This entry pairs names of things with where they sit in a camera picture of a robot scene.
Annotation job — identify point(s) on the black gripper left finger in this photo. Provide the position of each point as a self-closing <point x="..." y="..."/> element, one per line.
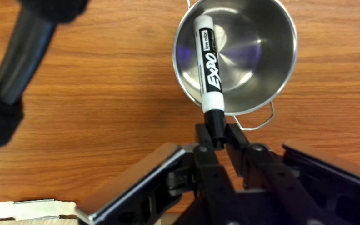
<point x="214" y="183"/>

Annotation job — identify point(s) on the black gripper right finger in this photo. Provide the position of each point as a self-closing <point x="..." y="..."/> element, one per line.
<point x="259" y="167"/>

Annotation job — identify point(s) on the black white Expo marker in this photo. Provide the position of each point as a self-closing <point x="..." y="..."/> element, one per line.
<point x="210" y="81"/>

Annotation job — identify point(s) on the small stainless steel pot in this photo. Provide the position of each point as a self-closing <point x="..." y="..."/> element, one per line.
<point x="256" y="47"/>

